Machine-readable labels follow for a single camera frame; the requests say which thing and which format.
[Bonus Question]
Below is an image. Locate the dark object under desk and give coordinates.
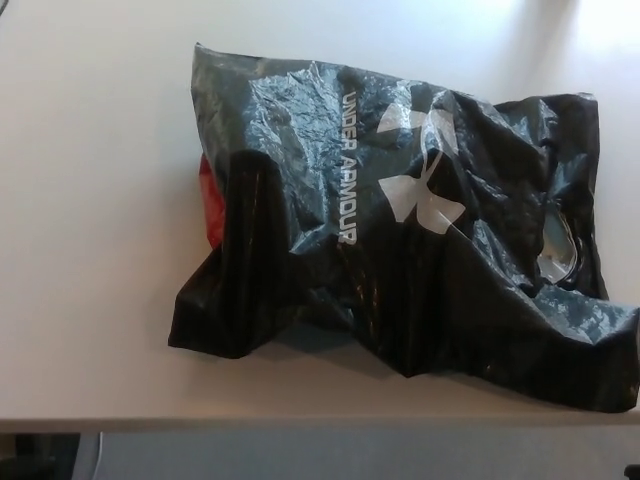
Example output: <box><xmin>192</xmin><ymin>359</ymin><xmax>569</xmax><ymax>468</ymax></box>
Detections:
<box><xmin>0</xmin><ymin>432</ymin><xmax>82</xmax><ymax>480</ymax></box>

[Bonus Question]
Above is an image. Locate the black Under Armour plastic bag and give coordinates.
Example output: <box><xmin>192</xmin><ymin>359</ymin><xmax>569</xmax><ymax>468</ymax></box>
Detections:
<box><xmin>166</xmin><ymin>41</ymin><xmax>640</xmax><ymax>415</ymax></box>

